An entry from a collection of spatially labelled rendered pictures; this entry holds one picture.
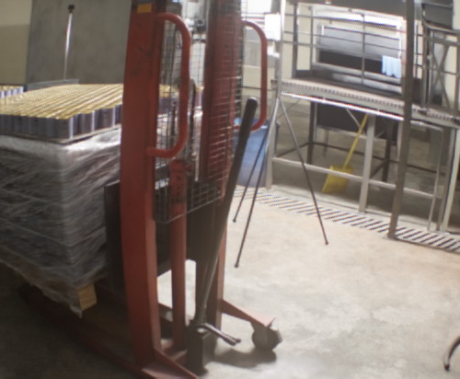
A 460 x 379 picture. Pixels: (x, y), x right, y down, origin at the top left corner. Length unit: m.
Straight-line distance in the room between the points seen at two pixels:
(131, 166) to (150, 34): 0.47
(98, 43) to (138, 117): 3.84
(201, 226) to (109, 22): 3.54
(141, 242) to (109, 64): 3.70
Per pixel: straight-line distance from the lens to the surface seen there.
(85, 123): 1.77
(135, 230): 1.76
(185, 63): 1.50
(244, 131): 1.72
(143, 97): 1.61
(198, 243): 2.24
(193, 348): 2.20
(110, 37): 5.29
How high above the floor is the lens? 1.51
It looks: 18 degrees down
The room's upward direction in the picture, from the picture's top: 4 degrees clockwise
